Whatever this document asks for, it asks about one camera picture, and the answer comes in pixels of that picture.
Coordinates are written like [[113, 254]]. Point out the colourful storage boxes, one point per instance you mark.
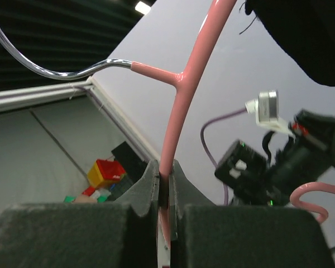
[[107, 179]]

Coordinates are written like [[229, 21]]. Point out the black garment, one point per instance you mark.
[[305, 30]]

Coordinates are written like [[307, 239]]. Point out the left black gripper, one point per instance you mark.
[[310, 155]]

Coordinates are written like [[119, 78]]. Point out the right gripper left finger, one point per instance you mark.
[[122, 233]]

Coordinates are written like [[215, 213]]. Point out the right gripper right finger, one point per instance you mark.
[[207, 235]]

